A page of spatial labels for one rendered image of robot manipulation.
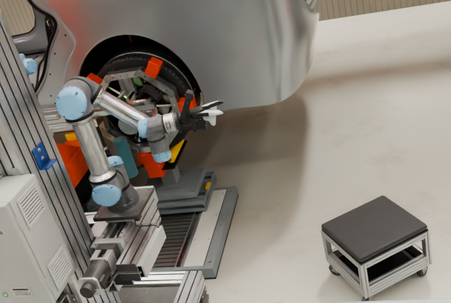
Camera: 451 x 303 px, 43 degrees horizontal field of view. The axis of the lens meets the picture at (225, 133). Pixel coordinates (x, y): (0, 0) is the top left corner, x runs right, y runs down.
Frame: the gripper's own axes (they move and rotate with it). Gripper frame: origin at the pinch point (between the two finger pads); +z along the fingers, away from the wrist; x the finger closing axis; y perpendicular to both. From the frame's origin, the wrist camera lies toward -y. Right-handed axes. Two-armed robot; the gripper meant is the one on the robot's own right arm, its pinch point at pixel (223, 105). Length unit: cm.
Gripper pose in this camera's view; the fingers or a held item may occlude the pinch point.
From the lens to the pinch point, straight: 227.3
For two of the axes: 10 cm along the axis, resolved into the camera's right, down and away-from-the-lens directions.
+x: 0.0, 3.2, -9.5
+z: 9.7, -2.1, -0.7
